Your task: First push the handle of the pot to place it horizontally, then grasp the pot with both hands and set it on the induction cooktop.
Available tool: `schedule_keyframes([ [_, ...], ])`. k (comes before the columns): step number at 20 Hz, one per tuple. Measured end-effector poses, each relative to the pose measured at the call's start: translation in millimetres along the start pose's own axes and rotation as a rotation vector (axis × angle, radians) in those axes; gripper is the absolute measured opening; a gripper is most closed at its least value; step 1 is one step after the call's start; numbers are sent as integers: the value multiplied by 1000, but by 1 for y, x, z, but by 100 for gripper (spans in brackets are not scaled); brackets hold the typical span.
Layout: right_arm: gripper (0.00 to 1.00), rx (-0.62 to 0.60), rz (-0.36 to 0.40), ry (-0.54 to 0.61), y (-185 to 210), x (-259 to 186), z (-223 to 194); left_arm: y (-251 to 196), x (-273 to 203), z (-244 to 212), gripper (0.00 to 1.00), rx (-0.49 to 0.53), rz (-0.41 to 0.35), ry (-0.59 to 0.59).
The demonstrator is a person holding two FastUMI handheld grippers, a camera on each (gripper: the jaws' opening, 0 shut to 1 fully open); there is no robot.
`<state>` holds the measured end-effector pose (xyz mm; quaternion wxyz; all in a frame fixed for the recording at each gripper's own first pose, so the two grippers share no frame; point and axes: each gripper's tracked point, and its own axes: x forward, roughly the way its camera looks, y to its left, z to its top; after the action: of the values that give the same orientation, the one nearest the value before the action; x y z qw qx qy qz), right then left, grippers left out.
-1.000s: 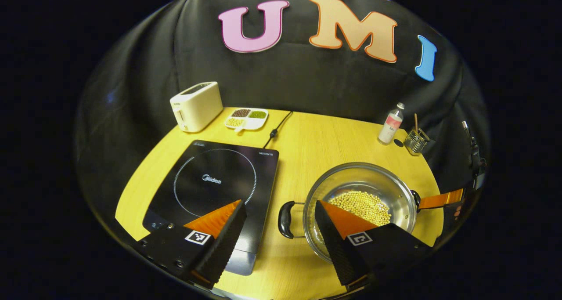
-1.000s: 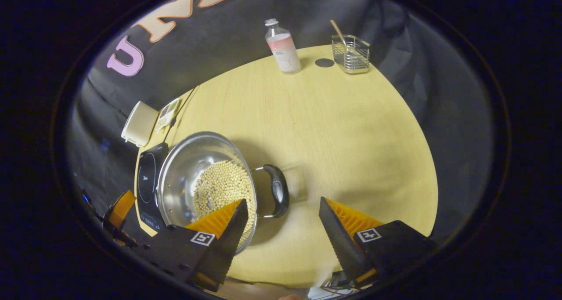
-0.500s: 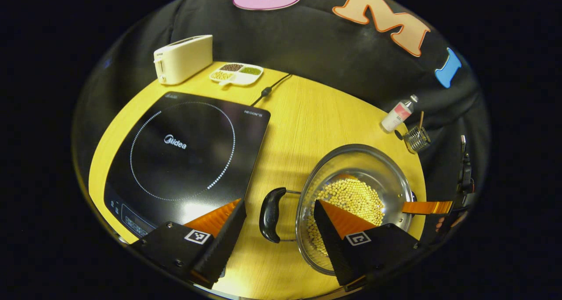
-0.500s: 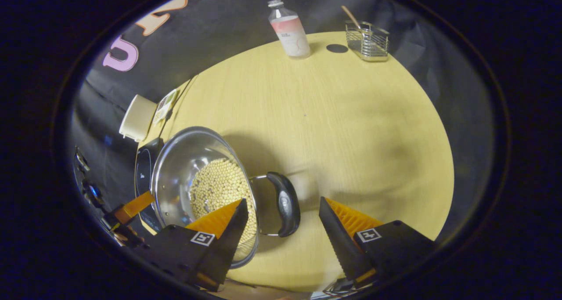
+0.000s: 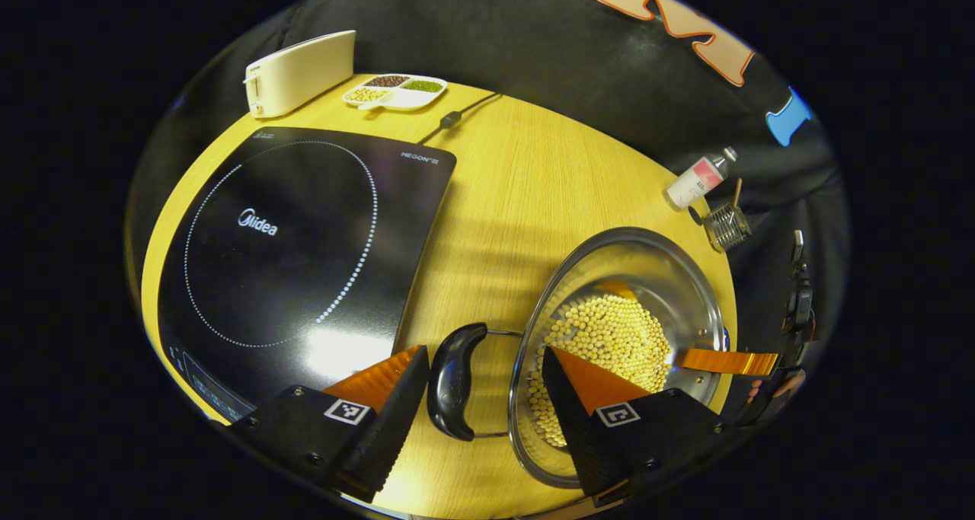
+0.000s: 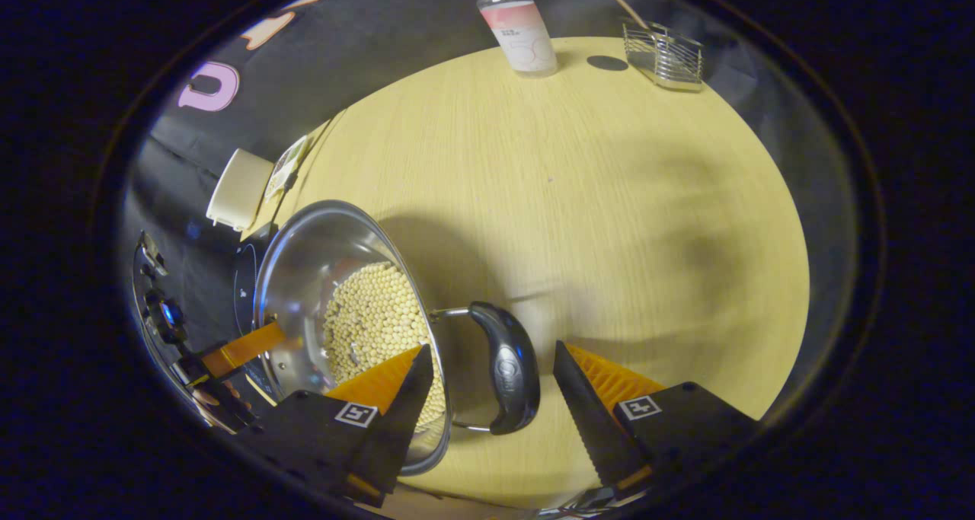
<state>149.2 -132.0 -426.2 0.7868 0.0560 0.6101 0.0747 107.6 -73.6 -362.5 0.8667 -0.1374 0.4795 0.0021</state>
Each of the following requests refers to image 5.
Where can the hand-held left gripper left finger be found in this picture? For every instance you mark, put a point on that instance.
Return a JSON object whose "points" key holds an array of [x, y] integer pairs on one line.
{"points": [[400, 421]]}

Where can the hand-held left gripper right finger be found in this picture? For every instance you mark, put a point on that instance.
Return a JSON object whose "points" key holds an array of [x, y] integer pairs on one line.
{"points": [[571, 421]]}

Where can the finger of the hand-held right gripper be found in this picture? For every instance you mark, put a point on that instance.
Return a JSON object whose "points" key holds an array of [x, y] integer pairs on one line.
{"points": [[727, 362]]}

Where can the stainless steel pot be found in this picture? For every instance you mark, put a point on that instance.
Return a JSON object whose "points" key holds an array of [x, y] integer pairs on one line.
{"points": [[453, 375]]}

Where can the black induction cooktop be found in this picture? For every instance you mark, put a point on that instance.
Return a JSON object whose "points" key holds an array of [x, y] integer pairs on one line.
{"points": [[289, 261]]}

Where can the pile of yellow soybeans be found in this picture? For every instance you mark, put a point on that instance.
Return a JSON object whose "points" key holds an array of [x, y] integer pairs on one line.
{"points": [[609, 337]]}

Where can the clear glass holder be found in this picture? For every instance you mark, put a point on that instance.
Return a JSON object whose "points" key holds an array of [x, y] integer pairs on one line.
{"points": [[727, 229]]}

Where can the wooden stick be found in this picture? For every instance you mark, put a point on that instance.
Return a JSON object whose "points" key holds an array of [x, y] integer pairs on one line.
{"points": [[736, 193]]}

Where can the black bottle cap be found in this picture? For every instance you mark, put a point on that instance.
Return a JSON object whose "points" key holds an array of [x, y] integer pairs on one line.
{"points": [[696, 215]]}

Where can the white bottle with pink label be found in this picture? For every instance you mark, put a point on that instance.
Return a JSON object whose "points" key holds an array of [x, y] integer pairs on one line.
{"points": [[697, 181]]}

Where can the white divided bean dish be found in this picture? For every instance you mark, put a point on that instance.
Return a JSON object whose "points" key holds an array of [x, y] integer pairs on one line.
{"points": [[396, 94]]}

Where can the white toaster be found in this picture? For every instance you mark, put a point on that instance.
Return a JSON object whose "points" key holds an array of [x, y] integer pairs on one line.
{"points": [[297, 74]]}

